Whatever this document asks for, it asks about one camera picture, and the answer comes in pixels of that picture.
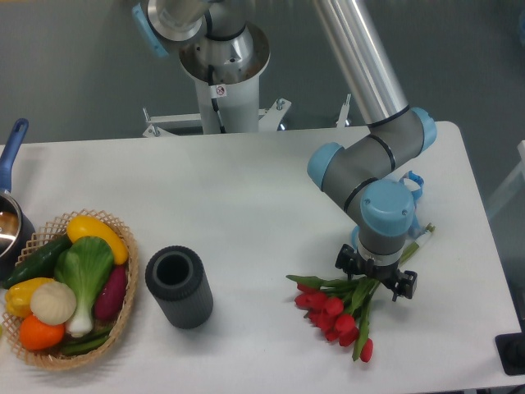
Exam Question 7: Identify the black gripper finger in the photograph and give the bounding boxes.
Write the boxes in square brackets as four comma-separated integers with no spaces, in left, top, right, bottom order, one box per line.
[384,269,418,302]
[335,244,358,280]

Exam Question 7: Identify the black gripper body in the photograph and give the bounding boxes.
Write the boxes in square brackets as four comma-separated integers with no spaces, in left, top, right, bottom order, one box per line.
[346,249,401,287]

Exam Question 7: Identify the red tulip bouquet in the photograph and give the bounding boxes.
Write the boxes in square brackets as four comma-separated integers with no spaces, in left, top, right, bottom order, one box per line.
[286,275,380,363]

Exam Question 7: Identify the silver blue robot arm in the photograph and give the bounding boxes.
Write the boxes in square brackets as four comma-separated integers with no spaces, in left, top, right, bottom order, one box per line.
[131,1,436,299]

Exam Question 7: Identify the black device at edge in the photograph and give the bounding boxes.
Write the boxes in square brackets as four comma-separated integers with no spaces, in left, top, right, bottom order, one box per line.
[495,332,524,376]

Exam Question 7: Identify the dark grey ribbed vase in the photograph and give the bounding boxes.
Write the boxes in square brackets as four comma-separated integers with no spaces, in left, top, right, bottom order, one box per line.
[145,245,213,329]

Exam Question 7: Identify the purple sweet potato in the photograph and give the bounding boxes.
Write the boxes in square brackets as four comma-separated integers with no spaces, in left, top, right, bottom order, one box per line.
[94,265,127,321]

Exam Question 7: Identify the green bean pods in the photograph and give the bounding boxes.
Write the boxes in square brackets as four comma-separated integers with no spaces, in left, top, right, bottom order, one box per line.
[60,327,112,356]

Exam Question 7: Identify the green bok choy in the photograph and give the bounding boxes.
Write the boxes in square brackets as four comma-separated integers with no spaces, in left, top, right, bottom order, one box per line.
[54,236,114,338]

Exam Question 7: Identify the white garlic bulb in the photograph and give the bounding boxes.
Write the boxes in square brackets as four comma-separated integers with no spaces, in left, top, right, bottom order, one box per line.
[30,282,76,326]

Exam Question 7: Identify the woven wicker basket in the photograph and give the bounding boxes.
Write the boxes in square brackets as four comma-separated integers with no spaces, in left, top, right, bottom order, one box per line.
[2,209,139,371]

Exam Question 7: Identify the dark green cucumber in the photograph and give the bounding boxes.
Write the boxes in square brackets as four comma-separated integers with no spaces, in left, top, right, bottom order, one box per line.
[1,235,71,289]

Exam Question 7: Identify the orange fruit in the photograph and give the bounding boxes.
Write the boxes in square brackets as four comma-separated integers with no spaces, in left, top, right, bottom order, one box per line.
[19,315,65,350]

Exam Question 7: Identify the yellow bell pepper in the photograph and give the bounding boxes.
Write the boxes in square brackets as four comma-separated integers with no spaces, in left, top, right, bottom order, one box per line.
[5,277,53,318]

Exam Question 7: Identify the white frame at right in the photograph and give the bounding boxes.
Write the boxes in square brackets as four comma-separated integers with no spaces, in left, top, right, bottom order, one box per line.
[486,140,524,220]

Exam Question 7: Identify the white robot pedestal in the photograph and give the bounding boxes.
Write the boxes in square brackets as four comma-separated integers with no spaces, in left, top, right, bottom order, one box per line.
[180,22,270,110]

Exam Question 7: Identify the white metal base frame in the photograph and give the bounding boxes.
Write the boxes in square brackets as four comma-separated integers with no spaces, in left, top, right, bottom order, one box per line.
[141,94,353,139]

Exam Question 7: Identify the blue handled saucepan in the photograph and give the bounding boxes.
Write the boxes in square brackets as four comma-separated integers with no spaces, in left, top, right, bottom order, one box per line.
[1,118,34,280]

